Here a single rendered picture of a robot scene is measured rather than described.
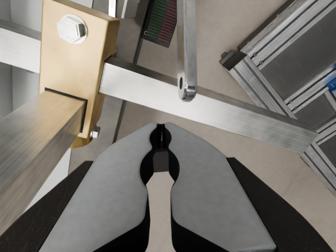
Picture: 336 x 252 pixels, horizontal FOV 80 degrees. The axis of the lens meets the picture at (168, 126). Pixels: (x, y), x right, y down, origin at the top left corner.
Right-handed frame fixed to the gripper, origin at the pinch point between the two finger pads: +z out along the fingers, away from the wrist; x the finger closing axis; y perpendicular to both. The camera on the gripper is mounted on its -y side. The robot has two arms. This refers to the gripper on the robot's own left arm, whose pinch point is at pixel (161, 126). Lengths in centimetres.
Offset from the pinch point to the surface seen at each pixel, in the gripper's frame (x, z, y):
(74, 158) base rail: -19.3, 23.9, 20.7
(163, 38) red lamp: 0.2, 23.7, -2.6
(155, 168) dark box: -6, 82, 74
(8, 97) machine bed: -33.2, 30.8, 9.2
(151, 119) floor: -8, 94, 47
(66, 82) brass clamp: -8.5, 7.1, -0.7
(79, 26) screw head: -6.0, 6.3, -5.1
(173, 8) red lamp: 1.7, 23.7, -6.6
